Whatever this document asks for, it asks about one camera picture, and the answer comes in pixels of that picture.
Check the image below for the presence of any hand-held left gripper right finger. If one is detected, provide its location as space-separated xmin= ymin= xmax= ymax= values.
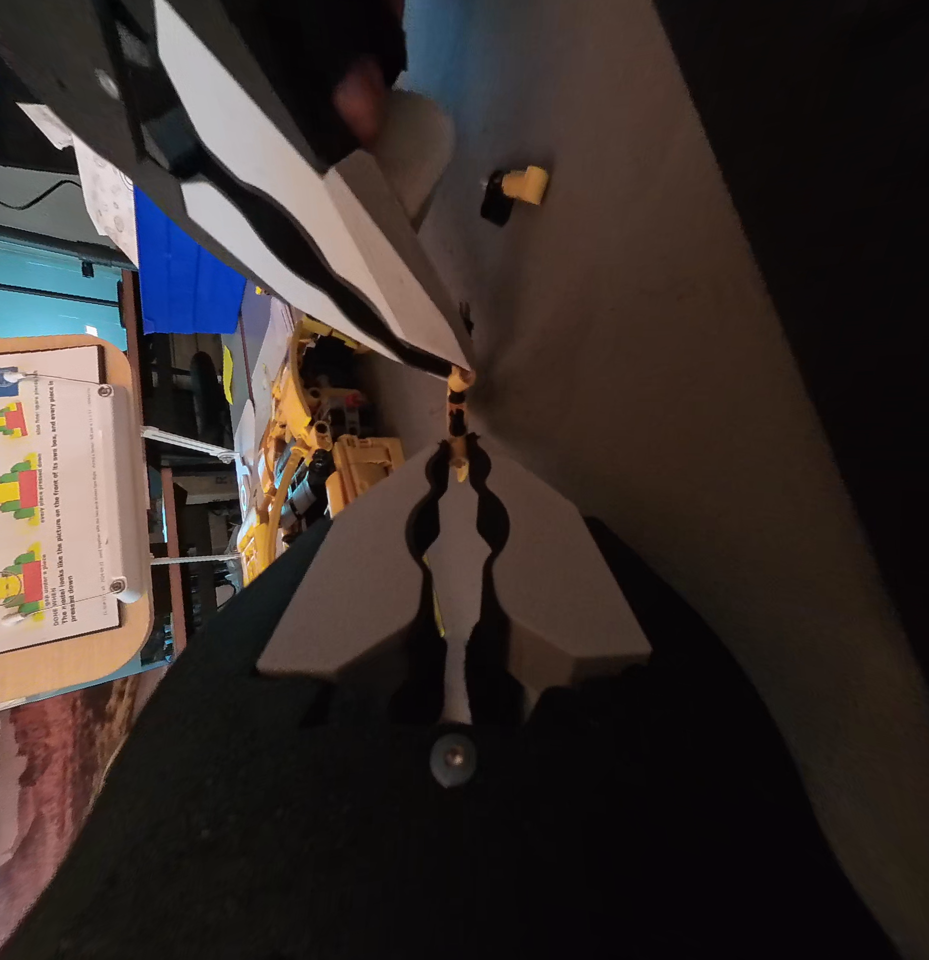
xmin=468 ymin=433 xmax=653 ymax=725

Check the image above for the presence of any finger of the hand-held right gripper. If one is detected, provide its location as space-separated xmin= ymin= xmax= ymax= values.
xmin=179 ymin=182 xmax=451 ymax=381
xmin=154 ymin=0 xmax=477 ymax=375

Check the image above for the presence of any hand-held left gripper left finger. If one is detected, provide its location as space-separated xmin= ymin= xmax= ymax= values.
xmin=256 ymin=442 xmax=451 ymax=725

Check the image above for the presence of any yellow connector with grey axle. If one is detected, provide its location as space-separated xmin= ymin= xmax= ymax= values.
xmin=479 ymin=165 xmax=550 ymax=228

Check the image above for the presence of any yellow brick beam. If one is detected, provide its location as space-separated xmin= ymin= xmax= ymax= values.
xmin=443 ymin=386 xmax=473 ymax=483

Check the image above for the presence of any grey desk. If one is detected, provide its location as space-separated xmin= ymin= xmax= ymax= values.
xmin=232 ymin=0 xmax=929 ymax=960

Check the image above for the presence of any person's right hand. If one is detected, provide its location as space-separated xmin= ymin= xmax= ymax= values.
xmin=333 ymin=56 xmax=396 ymax=144

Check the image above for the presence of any blue plastic bin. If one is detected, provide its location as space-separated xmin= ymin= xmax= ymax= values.
xmin=133 ymin=186 xmax=248 ymax=335

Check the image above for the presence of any yellow toy brick car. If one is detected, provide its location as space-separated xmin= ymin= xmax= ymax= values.
xmin=235 ymin=315 xmax=407 ymax=586

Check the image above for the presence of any white printed paper sheet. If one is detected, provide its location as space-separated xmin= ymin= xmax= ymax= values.
xmin=18 ymin=103 xmax=143 ymax=264

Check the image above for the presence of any white board stand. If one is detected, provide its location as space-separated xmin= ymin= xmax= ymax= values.
xmin=138 ymin=423 xmax=248 ymax=571

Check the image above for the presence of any laminated instruction sheet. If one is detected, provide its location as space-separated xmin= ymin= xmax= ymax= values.
xmin=0 ymin=345 xmax=124 ymax=657

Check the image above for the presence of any instruction sheet on wooden stand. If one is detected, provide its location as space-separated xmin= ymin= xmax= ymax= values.
xmin=0 ymin=333 xmax=154 ymax=706

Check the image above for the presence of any dark toy car box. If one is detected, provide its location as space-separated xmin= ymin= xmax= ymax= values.
xmin=0 ymin=667 xmax=169 ymax=901

